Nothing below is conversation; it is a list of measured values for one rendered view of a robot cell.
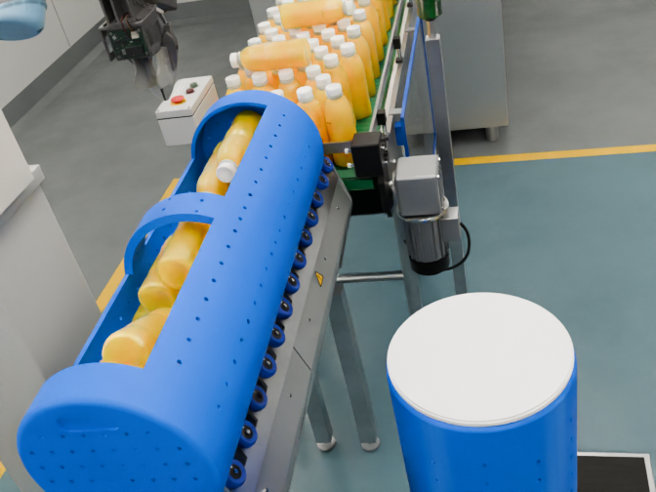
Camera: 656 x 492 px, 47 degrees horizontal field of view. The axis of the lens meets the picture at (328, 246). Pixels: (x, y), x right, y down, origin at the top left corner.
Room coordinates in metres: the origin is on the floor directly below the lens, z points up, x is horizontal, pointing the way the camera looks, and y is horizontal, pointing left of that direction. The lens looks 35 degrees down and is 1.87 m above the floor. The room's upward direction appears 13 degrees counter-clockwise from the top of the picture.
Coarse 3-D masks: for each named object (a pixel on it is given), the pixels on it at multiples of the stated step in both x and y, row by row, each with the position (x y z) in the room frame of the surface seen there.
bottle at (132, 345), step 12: (156, 312) 0.94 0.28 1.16; (168, 312) 0.94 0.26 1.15; (132, 324) 0.88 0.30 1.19; (144, 324) 0.88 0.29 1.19; (156, 324) 0.89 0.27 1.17; (120, 336) 0.84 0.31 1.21; (132, 336) 0.84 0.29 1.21; (144, 336) 0.85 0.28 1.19; (156, 336) 0.87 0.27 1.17; (108, 348) 0.84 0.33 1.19; (120, 348) 0.84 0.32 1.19; (132, 348) 0.83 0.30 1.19; (144, 348) 0.83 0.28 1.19; (108, 360) 0.83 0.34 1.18; (120, 360) 0.83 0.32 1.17; (132, 360) 0.83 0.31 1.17; (144, 360) 0.82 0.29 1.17
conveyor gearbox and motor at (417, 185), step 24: (408, 168) 1.69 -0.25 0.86; (432, 168) 1.67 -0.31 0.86; (408, 192) 1.65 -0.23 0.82; (432, 192) 1.63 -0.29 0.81; (408, 216) 1.66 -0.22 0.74; (432, 216) 1.64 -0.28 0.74; (456, 216) 1.65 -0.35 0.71; (408, 240) 1.68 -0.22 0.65; (432, 240) 1.65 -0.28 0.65; (456, 240) 1.65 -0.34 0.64; (432, 264) 1.65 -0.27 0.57; (456, 264) 1.73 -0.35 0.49
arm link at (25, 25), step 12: (0, 0) 1.07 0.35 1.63; (12, 0) 1.07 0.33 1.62; (24, 0) 1.08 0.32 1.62; (36, 0) 1.09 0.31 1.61; (0, 12) 1.06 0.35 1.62; (12, 12) 1.06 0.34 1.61; (24, 12) 1.07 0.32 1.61; (36, 12) 1.08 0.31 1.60; (0, 24) 1.06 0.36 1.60; (12, 24) 1.07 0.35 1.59; (24, 24) 1.07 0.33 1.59; (36, 24) 1.08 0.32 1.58; (0, 36) 1.10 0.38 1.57; (12, 36) 1.10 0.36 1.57; (24, 36) 1.10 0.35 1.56
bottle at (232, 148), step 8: (240, 112) 1.52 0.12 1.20; (248, 112) 1.51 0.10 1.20; (256, 112) 1.51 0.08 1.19; (240, 120) 1.47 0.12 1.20; (248, 120) 1.47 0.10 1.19; (256, 120) 1.48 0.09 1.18; (232, 128) 1.45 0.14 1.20; (240, 128) 1.44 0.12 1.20; (248, 128) 1.44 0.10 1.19; (256, 128) 1.46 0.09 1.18; (232, 136) 1.41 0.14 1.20; (240, 136) 1.41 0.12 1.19; (248, 136) 1.42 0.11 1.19; (224, 144) 1.38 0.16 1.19; (232, 144) 1.38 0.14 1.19; (240, 144) 1.38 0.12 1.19; (248, 144) 1.39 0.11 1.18; (224, 152) 1.36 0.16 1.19; (232, 152) 1.36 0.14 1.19; (240, 152) 1.36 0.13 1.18; (224, 160) 1.34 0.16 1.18; (232, 160) 1.35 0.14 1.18; (240, 160) 1.35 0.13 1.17
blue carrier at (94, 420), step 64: (192, 192) 1.15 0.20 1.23; (256, 192) 1.17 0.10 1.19; (128, 256) 1.13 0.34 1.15; (256, 256) 1.03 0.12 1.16; (128, 320) 1.07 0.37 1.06; (192, 320) 0.85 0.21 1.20; (256, 320) 0.92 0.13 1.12; (64, 384) 0.74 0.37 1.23; (128, 384) 0.72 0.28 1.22; (192, 384) 0.74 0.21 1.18; (64, 448) 0.72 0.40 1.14; (128, 448) 0.69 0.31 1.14; (192, 448) 0.67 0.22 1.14
